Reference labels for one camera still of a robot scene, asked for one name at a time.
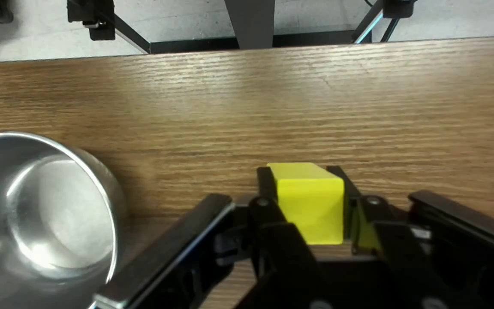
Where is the shiny metal bowl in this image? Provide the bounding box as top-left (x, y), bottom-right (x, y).
top-left (0, 131), bottom-right (127, 309)

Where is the black metal table frame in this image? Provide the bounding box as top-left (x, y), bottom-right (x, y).
top-left (65, 0), bottom-right (417, 57)

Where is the yellow rectangular block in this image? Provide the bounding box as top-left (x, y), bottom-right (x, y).
top-left (266, 162), bottom-right (346, 248)

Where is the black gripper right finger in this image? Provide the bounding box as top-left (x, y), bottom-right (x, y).
top-left (326, 165), bottom-right (449, 309)

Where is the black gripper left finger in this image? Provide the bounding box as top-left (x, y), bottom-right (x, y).
top-left (249, 165), bottom-right (322, 309)

